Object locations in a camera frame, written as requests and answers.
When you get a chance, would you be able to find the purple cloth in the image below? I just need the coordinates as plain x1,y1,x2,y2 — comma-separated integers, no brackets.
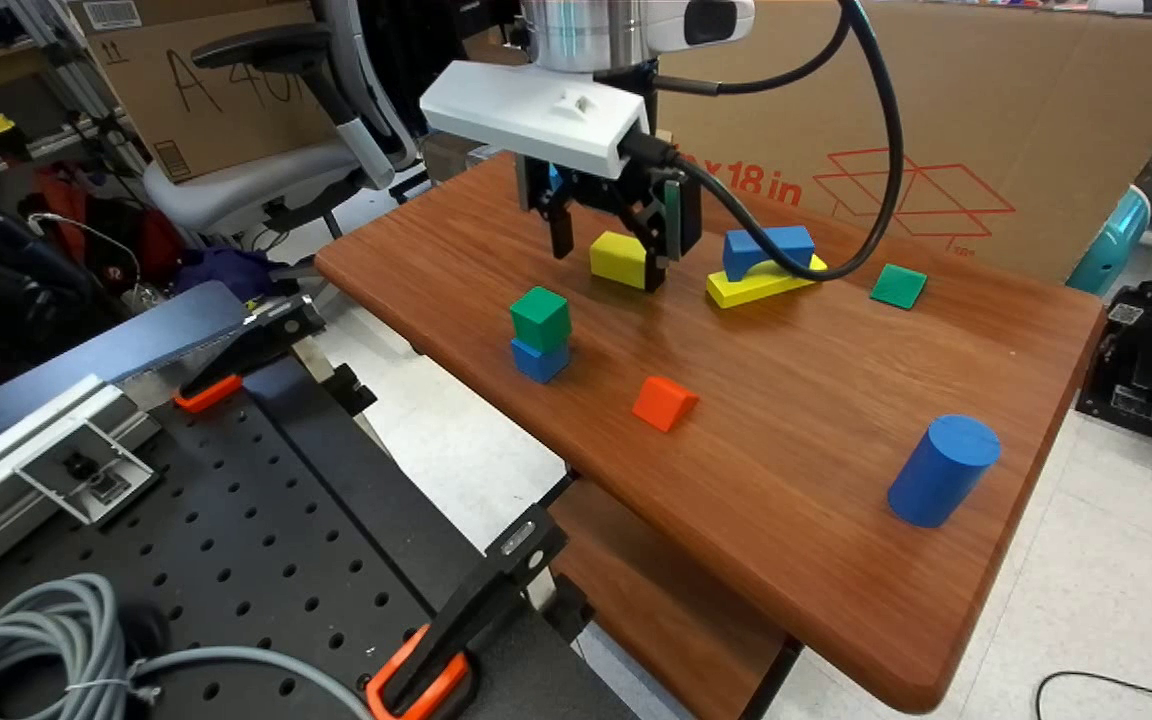
173,242,277,303

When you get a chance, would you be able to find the blue grey flat plank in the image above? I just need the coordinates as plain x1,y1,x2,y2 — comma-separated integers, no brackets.
0,276,254,449

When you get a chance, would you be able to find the yellow arch block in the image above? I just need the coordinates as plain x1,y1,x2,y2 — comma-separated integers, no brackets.
701,253,832,314

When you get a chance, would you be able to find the small cardboard box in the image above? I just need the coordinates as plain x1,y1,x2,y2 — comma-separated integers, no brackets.
72,0,339,185

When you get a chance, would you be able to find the green cube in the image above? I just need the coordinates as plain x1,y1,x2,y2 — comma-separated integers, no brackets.
507,283,574,360

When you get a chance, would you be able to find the orange wedge block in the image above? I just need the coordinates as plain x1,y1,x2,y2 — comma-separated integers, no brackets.
628,372,703,436

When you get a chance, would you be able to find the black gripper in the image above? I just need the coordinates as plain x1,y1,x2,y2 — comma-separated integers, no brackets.
515,153,709,297

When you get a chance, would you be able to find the grey coiled cable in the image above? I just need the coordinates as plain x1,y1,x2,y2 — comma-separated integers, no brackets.
0,570,373,720

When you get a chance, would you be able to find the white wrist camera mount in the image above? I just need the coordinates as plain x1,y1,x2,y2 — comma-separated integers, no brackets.
414,56,653,185

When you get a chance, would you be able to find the orange black bar clamp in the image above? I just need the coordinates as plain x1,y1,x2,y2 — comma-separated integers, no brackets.
358,505,572,720
173,290,328,418

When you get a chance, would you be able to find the aluminium extrusion rail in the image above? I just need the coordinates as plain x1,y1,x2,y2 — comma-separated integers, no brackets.
0,372,160,605

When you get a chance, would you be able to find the thin black floor cable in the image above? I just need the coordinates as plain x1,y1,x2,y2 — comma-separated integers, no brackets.
1031,664,1152,720

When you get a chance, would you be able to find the blue rectangular block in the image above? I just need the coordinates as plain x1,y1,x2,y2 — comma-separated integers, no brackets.
720,221,821,283

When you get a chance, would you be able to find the black perforated breadboard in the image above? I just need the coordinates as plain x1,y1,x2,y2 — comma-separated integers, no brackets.
0,353,648,720

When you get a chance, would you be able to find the teal container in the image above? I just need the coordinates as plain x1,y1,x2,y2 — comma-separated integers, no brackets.
1064,179,1152,301

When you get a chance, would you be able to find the green wedge block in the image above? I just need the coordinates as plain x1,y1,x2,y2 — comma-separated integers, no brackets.
867,261,933,314

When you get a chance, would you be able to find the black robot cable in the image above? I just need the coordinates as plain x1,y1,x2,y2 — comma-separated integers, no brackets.
628,0,906,286

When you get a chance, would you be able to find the large cardboard box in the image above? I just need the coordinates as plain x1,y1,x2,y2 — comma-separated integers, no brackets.
653,0,1152,290

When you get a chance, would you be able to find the wooden lower shelf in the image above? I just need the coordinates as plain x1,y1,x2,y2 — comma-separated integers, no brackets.
546,477,809,720

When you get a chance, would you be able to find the blue cube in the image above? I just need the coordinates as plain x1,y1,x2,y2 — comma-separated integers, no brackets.
507,332,572,389

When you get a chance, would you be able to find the blue cylinder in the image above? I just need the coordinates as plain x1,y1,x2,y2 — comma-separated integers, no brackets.
884,410,1008,532

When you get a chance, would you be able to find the yellow rectangular block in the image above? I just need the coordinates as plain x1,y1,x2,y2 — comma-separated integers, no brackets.
583,227,653,290

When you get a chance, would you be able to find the grey office chair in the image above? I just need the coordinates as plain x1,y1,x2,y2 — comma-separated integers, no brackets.
133,0,432,253

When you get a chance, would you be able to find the metal corner bracket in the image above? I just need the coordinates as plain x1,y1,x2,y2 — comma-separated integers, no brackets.
16,422,160,532

